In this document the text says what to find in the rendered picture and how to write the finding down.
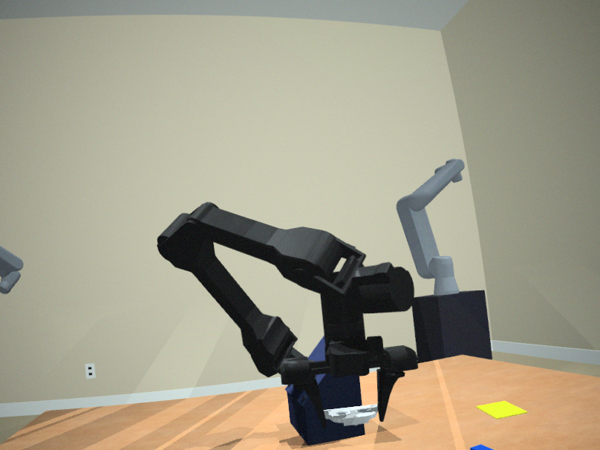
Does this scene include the blue rectangular bar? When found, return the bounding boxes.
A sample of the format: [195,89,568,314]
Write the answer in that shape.
[470,444,494,450]

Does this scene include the yellow flat plate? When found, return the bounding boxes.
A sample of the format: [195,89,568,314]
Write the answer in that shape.
[476,401,528,419]

